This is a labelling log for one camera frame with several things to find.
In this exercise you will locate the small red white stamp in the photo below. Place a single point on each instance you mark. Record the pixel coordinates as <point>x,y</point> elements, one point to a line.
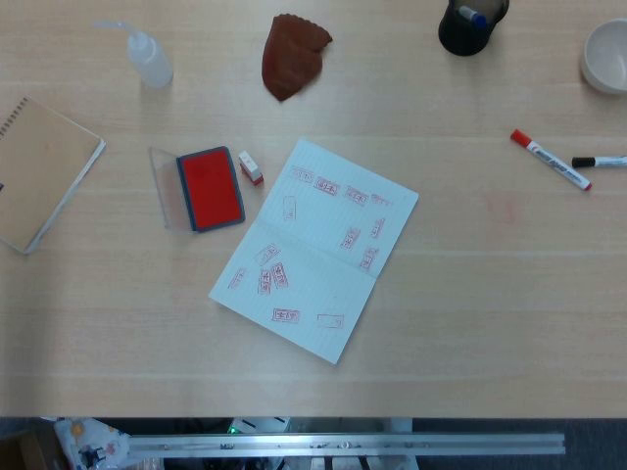
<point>251,169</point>

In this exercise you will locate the white robot base unit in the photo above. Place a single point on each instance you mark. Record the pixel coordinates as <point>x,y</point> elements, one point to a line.
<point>255,425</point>

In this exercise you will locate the open white stamped notebook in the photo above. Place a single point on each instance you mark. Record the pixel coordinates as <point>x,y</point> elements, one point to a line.
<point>318,245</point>

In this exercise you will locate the kraft cover spiral notebook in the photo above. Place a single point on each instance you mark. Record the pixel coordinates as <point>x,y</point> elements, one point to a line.
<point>39,171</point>

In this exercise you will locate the red ink pad clear lid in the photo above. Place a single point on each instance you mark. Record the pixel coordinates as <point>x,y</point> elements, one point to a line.
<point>210,188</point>

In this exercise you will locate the brown folded cloth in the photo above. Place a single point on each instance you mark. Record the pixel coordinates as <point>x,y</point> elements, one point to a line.
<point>294,59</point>

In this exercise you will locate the clear squeeze wash bottle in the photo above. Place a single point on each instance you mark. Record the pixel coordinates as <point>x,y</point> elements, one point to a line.
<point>152,61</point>

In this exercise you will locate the black mesh pen holder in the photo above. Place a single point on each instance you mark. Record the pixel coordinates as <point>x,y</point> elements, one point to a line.
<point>460,39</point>

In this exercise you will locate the red whiteboard marker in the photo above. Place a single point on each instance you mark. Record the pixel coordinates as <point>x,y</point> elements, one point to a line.
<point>551,160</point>

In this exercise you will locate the blue capped marker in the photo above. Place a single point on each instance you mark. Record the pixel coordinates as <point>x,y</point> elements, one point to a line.
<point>472,14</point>

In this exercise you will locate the black whiteboard marker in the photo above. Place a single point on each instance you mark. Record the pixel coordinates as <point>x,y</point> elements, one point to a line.
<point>602,161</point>

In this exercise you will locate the white printed plastic bag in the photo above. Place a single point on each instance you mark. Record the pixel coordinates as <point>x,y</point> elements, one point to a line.
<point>93,440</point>

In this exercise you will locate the white ceramic bowl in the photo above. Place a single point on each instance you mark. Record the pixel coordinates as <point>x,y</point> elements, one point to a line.
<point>607,54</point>

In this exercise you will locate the brown cardboard box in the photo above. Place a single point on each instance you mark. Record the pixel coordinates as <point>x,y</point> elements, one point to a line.
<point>24,450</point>

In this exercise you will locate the aluminium profile rail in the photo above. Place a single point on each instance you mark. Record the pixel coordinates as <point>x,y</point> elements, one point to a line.
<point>343,444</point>

